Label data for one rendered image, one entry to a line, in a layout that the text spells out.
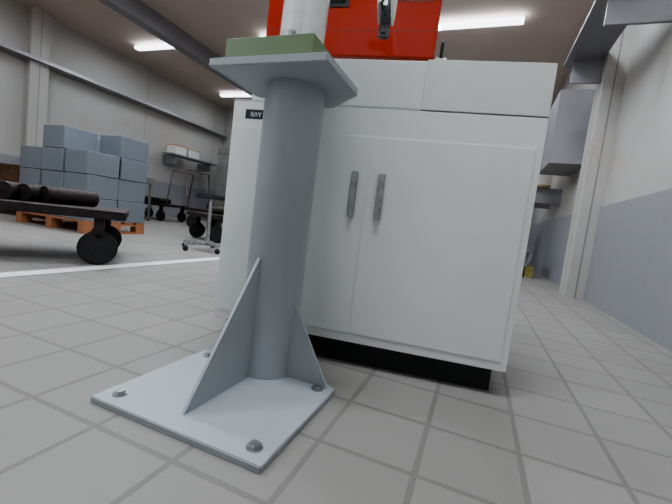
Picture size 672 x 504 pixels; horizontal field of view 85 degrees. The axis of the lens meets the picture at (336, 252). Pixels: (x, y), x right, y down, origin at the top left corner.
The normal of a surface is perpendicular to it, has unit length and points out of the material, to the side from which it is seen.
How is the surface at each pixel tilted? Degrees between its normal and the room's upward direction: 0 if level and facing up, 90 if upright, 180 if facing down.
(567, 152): 90
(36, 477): 0
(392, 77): 90
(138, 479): 0
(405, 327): 90
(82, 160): 90
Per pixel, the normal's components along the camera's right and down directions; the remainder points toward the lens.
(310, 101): 0.57, 0.14
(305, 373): -0.37, 0.04
